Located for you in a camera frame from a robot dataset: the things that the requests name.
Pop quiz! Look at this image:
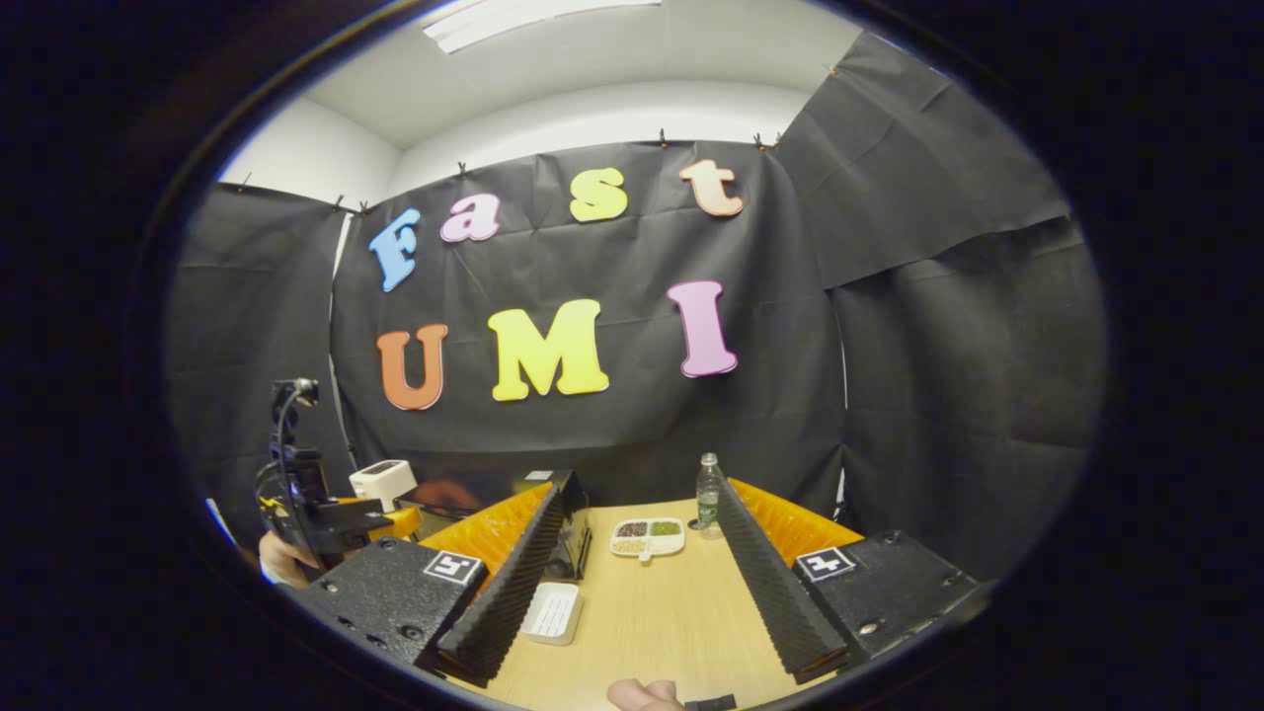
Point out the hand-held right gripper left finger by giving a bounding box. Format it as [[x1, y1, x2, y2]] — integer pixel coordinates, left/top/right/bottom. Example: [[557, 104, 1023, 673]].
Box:
[[296, 481, 566, 689]]

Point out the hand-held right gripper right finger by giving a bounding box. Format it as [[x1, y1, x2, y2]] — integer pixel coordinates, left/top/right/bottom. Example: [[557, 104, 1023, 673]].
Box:
[[718, 478, 988, 685]]

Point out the black electric oven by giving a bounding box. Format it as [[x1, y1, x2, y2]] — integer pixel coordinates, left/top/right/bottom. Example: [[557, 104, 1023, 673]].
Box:
[[400, 469, 593, 582]]

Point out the white toaster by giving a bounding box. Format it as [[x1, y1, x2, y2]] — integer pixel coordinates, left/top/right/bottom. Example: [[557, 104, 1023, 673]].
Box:
[[349, 459, 419, 513]]

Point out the white plastic dish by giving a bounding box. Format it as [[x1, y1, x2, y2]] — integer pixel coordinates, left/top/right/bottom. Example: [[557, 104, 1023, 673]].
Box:
[[520, 583, 584, 647]]

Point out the clear water bottle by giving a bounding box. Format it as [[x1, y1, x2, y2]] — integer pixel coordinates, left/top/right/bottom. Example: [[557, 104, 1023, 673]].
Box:
[[695, 453, 724, 537]]

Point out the white divided grain plate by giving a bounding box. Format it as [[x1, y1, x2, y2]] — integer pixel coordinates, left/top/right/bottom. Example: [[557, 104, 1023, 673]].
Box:
[[608, 517, 686, 562]]

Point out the ceiling light panel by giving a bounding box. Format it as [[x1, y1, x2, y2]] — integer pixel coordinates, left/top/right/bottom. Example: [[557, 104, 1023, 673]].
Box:
[[423, 0, 663, 55]]

